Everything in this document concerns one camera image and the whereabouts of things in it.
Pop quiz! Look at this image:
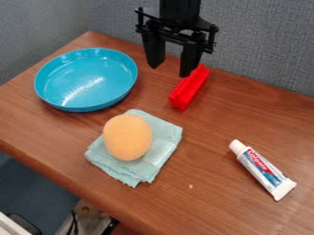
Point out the white toothpaste tube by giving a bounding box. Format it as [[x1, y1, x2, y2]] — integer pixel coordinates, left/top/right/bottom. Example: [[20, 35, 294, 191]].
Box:
[[230, 140, 297, 201]]

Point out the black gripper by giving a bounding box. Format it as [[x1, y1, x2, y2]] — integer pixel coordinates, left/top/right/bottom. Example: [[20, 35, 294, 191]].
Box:
[[135, 0, 220, 78]]

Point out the tan table leg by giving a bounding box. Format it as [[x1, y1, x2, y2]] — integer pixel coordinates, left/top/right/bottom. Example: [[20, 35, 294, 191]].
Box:
[[54, 199, 118, 235]]

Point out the blue plate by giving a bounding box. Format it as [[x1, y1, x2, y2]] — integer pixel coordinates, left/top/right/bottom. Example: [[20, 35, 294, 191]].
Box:
[[34, 48, 138, 113]]

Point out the orange mango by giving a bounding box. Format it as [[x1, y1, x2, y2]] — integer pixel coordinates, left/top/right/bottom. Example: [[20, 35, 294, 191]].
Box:
[[103, 114, 153, 162]]

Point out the red block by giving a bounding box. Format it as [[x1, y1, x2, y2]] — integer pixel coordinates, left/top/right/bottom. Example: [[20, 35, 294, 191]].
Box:
[[169, 64, 211, 111]]

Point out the light blue folded cloth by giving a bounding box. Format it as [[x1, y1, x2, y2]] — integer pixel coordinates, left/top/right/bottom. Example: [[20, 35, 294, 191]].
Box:
[[85, 109, 183, 188]]

